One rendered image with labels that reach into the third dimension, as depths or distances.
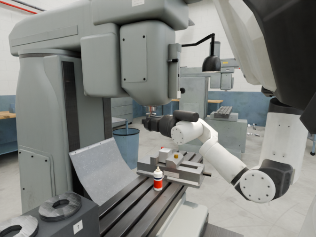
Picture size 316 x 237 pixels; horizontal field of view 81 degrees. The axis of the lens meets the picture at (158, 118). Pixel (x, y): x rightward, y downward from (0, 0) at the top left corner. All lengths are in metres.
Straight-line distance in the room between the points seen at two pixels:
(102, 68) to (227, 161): 0.58
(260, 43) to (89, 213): 0.47
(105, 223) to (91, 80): 0.56
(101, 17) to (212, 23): 6.97
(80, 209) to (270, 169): 0.46
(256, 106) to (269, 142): 6.70
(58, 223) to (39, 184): 0.70
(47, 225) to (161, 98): 0.51
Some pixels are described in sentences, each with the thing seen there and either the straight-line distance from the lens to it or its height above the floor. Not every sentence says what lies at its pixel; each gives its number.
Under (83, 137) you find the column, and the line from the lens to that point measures 1.04.
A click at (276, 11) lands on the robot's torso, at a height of 1.46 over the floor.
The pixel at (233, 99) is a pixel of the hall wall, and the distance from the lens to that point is 7.23.
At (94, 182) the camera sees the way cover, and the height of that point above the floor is 0.92.
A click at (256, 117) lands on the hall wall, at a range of 7.27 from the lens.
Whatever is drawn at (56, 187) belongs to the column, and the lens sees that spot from 1.09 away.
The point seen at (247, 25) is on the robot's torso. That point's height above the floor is 1.46.
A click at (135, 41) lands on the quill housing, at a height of 1.55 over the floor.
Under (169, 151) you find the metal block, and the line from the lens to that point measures 0.98.
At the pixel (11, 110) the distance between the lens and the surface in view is 4.41.
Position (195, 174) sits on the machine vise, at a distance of 0.93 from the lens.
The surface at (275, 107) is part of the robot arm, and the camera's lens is 0.54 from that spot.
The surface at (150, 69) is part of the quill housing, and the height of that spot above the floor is 1.45.
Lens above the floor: 1.39
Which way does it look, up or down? 10 degrees down
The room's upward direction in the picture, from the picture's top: straight up
